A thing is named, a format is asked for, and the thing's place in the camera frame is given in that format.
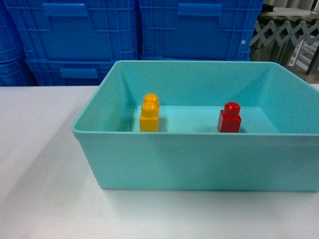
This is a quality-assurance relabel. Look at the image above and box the red toy block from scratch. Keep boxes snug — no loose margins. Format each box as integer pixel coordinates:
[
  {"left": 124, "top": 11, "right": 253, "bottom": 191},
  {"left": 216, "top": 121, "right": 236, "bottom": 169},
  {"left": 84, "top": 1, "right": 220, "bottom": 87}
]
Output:
[{"left": 217, "top": 102, "right": 242, "bottom": 133}]

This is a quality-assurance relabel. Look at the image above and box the front yellow toy block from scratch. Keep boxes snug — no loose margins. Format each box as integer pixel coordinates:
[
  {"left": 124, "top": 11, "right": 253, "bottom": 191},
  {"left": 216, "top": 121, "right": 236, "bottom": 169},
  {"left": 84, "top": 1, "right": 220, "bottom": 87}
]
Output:
[{"left": 140, "top": 102, "right": 159, "bottom": 132}]

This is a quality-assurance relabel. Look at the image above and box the yellow toy block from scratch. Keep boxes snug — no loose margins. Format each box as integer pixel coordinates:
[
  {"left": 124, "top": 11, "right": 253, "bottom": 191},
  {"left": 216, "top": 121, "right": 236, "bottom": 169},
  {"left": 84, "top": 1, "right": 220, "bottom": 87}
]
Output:
[
  {"left": 140, "top": 102, "right": 159, "bottom": 132},
  {"left": 144, "top": 93, "right": 160, "bottom": 108}
]

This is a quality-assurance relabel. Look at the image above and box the rear yellow toy block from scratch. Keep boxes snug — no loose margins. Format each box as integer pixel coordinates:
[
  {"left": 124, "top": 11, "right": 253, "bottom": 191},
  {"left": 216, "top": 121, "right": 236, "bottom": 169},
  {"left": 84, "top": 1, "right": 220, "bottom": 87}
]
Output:
[{"left": 144, "top": 93, "right": 160, "bottom": 108}]

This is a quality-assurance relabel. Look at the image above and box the teal plastic box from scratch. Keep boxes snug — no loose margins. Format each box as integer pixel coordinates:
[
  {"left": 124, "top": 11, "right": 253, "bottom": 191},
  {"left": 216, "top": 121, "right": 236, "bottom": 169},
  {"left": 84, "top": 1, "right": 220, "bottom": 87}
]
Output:
[{"left": 72, "top": 60, "right": 319, "bottom": 191}]

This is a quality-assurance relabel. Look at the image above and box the lower right blue crate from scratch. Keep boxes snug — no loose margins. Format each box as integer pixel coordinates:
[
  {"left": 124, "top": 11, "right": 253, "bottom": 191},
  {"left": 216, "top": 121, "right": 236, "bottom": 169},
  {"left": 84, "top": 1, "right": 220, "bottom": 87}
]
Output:
[{"left": 139, "top": 56, "right": 251, "bottom": 62}]

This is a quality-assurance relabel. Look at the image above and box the upper right blue crate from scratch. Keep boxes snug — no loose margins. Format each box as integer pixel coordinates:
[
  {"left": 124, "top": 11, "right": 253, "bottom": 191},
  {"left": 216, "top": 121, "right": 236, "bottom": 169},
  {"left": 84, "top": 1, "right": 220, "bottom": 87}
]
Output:
[{"left": 139, "top": 0, "right": 263, "bottom": 59}]

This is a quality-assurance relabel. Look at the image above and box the lower left blue crate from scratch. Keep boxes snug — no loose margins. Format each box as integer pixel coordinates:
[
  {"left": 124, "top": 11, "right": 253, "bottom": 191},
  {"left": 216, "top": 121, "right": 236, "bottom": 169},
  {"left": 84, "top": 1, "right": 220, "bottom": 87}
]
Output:
[{"left": 26, "top": 60, "right": 115, "bottom": 86}]

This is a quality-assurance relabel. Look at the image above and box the upper left blue crate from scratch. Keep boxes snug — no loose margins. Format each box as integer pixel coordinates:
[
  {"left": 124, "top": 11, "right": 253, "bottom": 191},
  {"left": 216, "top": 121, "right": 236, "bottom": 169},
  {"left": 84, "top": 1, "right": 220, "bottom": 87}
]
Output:
[{"left": 3, "top": 0, "right": 138, "bottom": 61}]

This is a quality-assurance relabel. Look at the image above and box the far left blue crate stack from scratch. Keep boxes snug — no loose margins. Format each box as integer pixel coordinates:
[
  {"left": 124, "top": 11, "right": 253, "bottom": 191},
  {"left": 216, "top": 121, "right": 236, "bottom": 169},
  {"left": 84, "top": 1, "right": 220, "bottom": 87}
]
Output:
[{"left": 0, "top": 1, "right": 36, "bottom": 87}]

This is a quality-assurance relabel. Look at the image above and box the grey expandable conveyor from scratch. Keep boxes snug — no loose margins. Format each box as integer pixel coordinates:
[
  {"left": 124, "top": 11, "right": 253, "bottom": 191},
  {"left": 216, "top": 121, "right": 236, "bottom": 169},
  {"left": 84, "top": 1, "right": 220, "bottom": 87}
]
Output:
[{"left": 250, "top": 17, "right": 319, "bottom": 75}]

